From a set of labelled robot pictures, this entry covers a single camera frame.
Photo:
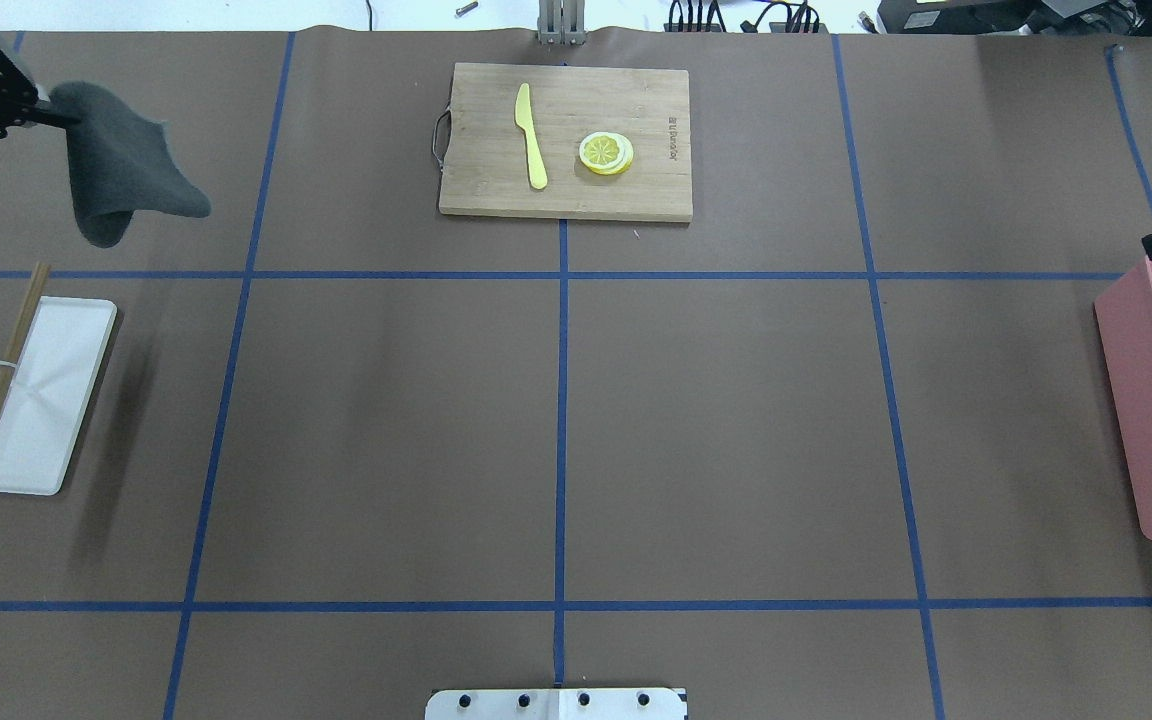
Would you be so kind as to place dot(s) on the grey wiping cloth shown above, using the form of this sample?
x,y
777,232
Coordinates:
x,y
119,163

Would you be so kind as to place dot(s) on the white rectangular tray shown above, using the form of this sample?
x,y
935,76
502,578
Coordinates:
x,y
53,385

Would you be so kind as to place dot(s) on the bamboo cutting board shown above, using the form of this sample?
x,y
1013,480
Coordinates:
x,y
484,164

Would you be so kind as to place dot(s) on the yellow plastic knife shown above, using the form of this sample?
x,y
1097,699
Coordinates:
x,y
537,175

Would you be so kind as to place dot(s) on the yellow lemon slices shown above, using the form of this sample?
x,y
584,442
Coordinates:
x,y
606,153

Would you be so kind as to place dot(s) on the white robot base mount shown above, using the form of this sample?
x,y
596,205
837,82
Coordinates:
x,y
559,703

